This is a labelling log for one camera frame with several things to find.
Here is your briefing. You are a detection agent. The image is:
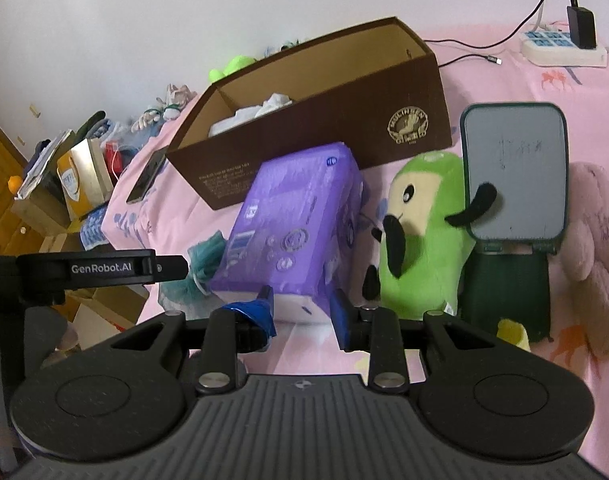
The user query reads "green yellow dinosaur plush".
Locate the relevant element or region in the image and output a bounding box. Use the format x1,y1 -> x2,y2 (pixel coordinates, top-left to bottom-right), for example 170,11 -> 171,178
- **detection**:
208,55 -> 257,84

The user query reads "pink plush bear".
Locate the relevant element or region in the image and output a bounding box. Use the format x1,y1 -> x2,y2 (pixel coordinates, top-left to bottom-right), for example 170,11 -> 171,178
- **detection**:
559,162 -> 609,360

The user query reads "teal mesh bath sponge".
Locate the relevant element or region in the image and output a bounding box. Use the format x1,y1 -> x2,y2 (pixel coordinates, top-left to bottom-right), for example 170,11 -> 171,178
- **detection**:
158,231 -> 226,321

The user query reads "pink bed sheet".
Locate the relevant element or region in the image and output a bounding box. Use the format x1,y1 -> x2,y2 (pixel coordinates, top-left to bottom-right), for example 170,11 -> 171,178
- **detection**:
98,20 -> 609,476

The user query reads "orange ball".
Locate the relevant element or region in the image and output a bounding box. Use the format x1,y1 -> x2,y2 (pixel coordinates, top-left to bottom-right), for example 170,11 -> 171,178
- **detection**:
7,176 -> 24,195

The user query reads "dark green tablet stand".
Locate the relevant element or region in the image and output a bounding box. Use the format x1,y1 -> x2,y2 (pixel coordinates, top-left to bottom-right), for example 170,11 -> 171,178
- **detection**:
459,102 -> 569,342

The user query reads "black usb cable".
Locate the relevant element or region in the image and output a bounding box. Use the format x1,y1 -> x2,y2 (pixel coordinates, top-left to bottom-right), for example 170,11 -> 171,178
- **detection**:
421,0 -> 578,70

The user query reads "blue floral cloth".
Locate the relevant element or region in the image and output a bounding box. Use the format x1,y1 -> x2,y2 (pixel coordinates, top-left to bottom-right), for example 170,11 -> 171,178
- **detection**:
79,205 -> 109,250

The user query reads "brown cardboard carton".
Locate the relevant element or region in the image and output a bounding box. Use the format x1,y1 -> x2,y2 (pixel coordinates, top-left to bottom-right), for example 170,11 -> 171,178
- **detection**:
12,185 -> 70,236

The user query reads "white fluffy towel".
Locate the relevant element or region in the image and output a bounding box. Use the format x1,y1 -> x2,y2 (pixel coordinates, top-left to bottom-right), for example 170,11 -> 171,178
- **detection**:
208,93 -> 292,138

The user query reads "yellow cloth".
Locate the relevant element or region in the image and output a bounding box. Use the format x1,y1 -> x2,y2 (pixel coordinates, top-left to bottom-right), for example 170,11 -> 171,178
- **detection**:
497,318 -> 531,352

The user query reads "black smartphone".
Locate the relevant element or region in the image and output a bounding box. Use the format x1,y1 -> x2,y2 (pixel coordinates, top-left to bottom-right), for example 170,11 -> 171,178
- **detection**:
126,148 -> 168,205

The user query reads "brown cardboard box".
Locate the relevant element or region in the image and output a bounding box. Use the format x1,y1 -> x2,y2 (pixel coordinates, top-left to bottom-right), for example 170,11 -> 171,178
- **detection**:
167,18 -> 452,210

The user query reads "beige rope toy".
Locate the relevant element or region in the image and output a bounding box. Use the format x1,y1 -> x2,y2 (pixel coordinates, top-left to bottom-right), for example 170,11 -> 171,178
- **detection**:
131,84 -> 197,132

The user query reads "green pickle plush toy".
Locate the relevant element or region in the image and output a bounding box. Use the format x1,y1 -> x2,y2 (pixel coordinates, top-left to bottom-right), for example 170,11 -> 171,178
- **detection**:
361,151 -> 498,320

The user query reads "purple tissue pack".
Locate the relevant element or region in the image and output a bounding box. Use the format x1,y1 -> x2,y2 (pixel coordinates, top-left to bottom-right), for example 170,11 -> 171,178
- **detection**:
210,142 -> 363,324

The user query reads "white power strip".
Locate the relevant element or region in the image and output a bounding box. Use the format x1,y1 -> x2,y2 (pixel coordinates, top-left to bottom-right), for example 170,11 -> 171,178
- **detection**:
519,30 -> 608,68

